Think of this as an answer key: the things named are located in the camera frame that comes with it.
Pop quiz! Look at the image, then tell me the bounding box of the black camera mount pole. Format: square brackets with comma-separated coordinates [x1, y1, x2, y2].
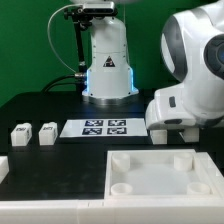
[64, 7, 92, 92]

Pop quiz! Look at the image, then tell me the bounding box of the grey cable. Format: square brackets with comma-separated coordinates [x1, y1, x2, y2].
[46, 4, 80, 75]

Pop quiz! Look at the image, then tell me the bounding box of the white marker sheet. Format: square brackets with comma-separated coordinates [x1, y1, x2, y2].
[60, 118, 147, 138]

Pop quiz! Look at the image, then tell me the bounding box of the white obstacle fence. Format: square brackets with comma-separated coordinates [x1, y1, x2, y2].
[0, 150, 224, 224]

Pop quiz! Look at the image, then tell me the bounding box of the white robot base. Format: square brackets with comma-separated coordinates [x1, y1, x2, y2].
[82, 17, 139, 105]

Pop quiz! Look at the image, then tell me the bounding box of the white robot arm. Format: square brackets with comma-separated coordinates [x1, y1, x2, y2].
[145, 0, 224, 130]

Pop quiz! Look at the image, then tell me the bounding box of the black cable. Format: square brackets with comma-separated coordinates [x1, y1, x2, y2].
[41, 73, 88, 93]

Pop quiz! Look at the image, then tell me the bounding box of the grey camera on mount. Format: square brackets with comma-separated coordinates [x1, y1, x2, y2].
[82, 1, 115, 15]

